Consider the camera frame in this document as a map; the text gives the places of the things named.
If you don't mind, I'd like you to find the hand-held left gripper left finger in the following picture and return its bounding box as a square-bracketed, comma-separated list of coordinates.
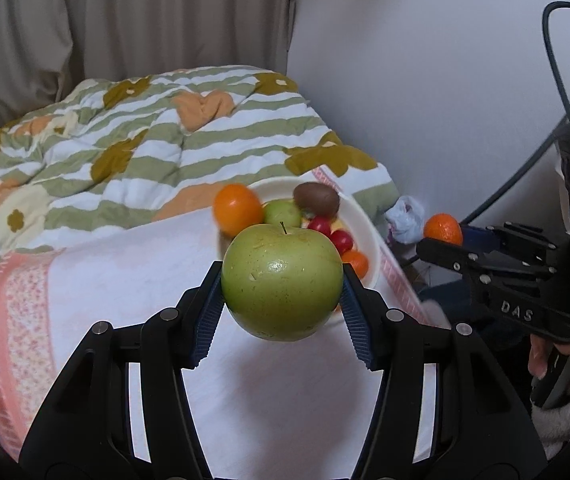
[19, 260, 226, 480]

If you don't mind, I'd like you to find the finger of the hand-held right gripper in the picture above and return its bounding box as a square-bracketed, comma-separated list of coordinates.
[416, 236, 552, 282]
[464, 221, 556, 269]

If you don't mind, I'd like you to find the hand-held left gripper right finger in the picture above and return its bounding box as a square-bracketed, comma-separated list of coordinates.
[339, 264, 548, 480]

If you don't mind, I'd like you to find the glossy mandarin orange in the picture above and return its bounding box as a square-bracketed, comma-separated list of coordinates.
[423, 213, 464, 247]

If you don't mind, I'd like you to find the small orange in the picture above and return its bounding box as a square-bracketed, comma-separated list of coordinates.
[340, 250, 370, 281]

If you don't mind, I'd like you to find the large green apple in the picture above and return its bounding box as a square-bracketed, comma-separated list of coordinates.
[221, 221, 344, 342]

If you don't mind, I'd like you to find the white bowl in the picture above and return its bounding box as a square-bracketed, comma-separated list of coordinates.
[247, 176, 383, 326]

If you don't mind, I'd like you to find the brown kiwi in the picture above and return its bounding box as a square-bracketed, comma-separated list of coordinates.
[293, 182, 340, 219]

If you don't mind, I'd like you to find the person's right forearm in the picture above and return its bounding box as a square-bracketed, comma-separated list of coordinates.
[532, 365, 570, 461]

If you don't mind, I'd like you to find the person's right hand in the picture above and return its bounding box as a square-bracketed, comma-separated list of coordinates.
[527, 332, 570, 391]

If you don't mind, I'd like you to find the white plastic bag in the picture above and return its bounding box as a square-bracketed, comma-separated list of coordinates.
[384, 196, 428, 245]

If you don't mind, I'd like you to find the pink and white bed sheet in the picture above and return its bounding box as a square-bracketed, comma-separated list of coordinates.
[0, 165, 450, 480]

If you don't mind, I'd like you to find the red cherry tomato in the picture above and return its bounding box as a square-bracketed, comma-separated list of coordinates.
[307, 216, 334, 237]

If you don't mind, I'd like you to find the small green fruit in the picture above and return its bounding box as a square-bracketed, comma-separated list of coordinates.
[263, 199, 303, 228]

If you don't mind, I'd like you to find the floral striped quilt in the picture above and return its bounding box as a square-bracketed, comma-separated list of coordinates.
[0, 65, 400, 281]

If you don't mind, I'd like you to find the beige curtain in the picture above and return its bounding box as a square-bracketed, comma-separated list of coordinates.
[0, 0, 300, 133]

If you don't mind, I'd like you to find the grey cable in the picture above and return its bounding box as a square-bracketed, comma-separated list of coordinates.
[405, 125, 566, 266]

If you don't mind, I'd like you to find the black cable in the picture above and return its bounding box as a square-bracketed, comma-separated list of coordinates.
[542, 1, 570, 126]

